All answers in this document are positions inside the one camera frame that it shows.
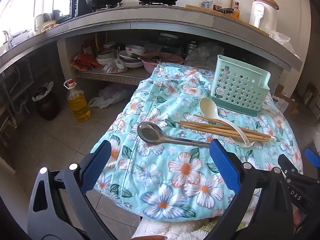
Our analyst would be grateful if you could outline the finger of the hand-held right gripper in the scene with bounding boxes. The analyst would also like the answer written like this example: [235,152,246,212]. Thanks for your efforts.
[304,148,320,168]
[278,154,320,188]

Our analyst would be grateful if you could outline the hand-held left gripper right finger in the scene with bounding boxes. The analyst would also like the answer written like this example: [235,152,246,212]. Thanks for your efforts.
[206,139,294,240]

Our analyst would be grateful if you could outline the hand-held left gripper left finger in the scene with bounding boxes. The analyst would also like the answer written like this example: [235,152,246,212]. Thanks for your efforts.
[27,140,112,240]

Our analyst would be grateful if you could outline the bundle of wooden chopsticks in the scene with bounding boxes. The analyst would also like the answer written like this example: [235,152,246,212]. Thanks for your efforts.
[174,114,274,142]

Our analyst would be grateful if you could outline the cream plastic spoon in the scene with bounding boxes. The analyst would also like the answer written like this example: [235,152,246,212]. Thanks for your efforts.
[199,97,250,147]

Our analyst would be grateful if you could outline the metal spoon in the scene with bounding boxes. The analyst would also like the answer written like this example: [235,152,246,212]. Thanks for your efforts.
[137,122,210,147]

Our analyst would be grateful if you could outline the green star-holed utensil holder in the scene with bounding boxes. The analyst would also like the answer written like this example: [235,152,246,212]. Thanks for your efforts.
[209,54,271,117]

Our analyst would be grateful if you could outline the cardboard box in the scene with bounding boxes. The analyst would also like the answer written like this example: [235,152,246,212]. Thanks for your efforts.
[274,82,318,115]

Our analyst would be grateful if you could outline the floral turquoise blanket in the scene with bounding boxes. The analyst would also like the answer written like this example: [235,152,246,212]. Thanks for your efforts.
[90,62,304,220]

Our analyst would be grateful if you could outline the cooking oil jug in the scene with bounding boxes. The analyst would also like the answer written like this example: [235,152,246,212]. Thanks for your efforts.
[64,79,92,122]

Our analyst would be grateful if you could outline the white plastic bag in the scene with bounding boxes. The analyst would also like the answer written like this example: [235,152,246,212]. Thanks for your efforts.
[89,85,130,109]

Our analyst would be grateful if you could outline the dark jar with plastic cover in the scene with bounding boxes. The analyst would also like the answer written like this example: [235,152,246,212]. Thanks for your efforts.
[32,81,60,120]

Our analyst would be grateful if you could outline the white fluffy robe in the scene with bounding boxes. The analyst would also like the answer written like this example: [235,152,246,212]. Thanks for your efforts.
[131,219,253,240]

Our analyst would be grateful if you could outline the metal shelf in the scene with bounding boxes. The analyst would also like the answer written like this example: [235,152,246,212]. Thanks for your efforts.
[75,71,150,85]

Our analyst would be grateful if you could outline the plastic bag with brown contents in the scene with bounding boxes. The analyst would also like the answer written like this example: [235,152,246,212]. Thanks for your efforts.
[103,57,128,74]

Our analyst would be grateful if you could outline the red snack packets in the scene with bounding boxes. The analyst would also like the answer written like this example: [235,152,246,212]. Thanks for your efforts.
[70,54,100,70]

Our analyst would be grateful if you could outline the stack of white plates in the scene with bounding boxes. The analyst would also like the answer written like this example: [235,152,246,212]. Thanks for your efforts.
[119,51,144,68]

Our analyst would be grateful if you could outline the stack of small bowls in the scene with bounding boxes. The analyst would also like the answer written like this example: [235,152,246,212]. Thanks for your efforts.
[96,50,115,65]

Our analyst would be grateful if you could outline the grey drain pipes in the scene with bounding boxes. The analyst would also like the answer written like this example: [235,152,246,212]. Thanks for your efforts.
[0,62,33,135]

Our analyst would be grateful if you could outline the pink basin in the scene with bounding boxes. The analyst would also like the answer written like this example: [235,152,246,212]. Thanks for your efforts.
[142,52,185,74]

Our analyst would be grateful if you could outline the crumpled clear plastic bags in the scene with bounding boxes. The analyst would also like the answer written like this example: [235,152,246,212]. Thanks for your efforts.
[185,42,223,70]

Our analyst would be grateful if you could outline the black ladle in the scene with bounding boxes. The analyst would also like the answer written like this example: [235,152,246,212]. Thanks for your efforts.
[130,53,160,64]

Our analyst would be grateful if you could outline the clear plastic bag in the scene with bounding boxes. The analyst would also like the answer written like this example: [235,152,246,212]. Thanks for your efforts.
[269,31,300,55]

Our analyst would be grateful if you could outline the white floral bowl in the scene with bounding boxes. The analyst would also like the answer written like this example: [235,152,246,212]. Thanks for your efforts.
[125,45,146,57]

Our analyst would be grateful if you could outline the white kitchen appliance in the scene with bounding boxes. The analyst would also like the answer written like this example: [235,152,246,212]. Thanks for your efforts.
[249,0,278,29]

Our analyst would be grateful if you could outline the white mug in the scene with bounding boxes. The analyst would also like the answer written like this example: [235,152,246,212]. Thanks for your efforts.
[34,14,44,33]

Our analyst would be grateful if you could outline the metal faucet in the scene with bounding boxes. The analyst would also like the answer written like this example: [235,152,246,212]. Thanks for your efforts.
[2,30,13,48]

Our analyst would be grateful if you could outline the grey kitchen counter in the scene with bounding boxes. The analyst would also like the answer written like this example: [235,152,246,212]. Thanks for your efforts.
[0,4,303,73]

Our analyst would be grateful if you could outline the gas stove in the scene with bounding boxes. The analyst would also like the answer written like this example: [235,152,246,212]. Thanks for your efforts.
[90,1,177,12]

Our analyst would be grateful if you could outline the woven round lid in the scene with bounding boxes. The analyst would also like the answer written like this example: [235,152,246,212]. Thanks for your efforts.
[254,0,280,10]

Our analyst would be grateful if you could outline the window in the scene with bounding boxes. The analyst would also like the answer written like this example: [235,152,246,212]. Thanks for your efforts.
[0,0,73,43]

